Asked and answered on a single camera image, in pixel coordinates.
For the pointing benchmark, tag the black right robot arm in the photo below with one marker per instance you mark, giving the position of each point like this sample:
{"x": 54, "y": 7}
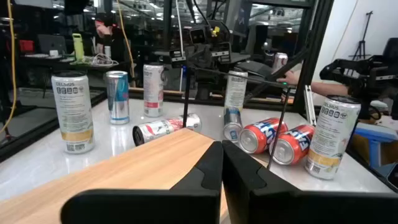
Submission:
{"x": 203, "y": 87}

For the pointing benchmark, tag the black office chair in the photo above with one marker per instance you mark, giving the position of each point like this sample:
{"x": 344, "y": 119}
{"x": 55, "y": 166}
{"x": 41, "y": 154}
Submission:
{"x": 391, "y": 49}

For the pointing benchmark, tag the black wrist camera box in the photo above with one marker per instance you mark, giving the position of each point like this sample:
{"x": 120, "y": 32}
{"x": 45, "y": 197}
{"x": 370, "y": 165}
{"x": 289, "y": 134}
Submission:
{"x": 198, "y": 35}

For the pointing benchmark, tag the person's hand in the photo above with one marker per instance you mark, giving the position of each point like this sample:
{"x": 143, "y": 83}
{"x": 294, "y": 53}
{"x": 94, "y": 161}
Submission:
{"x": 290, "y": 77}

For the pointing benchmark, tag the Celsius Tropical Vibe can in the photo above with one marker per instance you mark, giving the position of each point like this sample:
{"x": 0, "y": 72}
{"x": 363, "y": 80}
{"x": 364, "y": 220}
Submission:
{"x": 332, "y": 137}

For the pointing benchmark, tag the long silver frame bracket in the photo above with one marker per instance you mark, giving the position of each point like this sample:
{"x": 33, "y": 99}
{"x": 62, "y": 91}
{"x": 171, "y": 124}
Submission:
{"x": 309, "y": 105}

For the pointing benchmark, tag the wooden shelf with black frame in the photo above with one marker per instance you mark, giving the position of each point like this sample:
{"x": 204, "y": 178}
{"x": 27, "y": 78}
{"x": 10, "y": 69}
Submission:
{"x": 124, "y": 168}

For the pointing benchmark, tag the silver background can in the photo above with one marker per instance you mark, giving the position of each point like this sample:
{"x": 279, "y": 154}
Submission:
{"x": 280, "y": 60}

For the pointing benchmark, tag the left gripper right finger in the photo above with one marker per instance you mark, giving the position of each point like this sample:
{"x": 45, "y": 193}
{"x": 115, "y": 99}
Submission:
{"x": 311, "y": 208}

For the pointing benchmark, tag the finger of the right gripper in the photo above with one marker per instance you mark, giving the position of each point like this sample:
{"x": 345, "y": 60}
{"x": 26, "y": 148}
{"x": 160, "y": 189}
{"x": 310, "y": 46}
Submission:
{"x": 222, "y": 53}
{"x": 178, "y": 58}

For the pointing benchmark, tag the red box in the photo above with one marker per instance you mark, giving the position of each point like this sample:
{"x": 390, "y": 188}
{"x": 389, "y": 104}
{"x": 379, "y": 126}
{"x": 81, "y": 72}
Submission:
{"x": 26, "y": 46}

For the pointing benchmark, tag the blue plastic stool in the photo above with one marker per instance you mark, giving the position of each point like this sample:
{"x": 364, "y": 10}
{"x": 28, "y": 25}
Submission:
{"x": 373, "y": 137}

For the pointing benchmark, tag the red Fanta strawberry can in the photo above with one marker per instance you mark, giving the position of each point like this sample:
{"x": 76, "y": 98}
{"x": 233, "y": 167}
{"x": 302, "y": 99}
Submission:
{"x": 292, "y": 144}
{"x": 262, "y": 135}

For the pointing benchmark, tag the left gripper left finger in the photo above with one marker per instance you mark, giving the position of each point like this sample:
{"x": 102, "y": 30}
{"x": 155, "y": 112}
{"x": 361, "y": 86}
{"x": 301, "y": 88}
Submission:
{"x": 140, "y": 208}

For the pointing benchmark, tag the blue silver Red Bull can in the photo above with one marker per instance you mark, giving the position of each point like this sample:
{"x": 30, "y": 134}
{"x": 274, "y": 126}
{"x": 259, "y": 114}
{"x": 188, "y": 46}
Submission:
{"x": 232, "y": 124}
{"x": 118, "y": 99}

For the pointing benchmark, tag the grey laptop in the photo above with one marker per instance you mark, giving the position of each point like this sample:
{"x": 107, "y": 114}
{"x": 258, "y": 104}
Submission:
{"x": 51, "y": 43}

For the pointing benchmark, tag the person's forearm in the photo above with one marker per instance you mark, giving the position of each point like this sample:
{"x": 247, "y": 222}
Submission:
{"x": 329, "y": 88}

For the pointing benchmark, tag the person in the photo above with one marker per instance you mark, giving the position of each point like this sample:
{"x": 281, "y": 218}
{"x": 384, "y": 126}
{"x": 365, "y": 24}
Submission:
{"x": 107, "y": 40}

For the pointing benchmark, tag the black tripod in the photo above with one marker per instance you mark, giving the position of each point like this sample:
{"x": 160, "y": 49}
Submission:
{"x": 362, "y": 46}

